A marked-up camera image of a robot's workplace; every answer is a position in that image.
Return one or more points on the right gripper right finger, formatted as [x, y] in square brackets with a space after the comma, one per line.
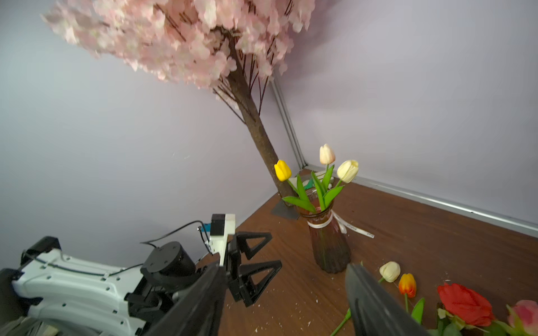
[373, 310]

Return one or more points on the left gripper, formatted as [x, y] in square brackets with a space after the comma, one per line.
[248, 282]

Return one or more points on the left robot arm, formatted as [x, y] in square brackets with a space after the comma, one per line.
[166, 295]

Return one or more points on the orange tulip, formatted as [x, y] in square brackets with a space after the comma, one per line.
[408, 288]

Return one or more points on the left red glass vase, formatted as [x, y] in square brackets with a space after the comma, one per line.
[327, 232]

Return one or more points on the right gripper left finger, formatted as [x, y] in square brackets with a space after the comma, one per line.
[200, 305]

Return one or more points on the red rose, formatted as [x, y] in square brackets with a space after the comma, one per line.
[462, 311]

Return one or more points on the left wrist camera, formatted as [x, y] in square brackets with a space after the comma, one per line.
[215, 234]

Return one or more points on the pink blossom artificial tree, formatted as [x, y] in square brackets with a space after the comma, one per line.
[231, 48]

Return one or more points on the cream tulip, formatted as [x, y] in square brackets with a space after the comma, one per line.
[389, 272]
[346, 173]
[327, 157]

